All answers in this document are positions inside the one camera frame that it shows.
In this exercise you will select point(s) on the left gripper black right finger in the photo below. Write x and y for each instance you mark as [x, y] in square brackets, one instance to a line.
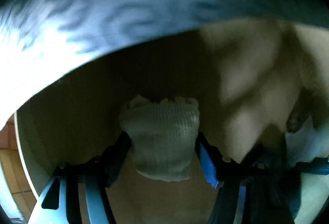
[263, 202]

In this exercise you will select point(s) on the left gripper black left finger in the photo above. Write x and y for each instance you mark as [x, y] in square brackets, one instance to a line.
[59, 201]

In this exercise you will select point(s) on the grey-green knitted sock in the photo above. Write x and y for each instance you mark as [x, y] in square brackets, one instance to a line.
[163, 136]

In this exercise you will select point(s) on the blue plaid seat cushion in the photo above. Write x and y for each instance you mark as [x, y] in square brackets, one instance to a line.
[43, 40]

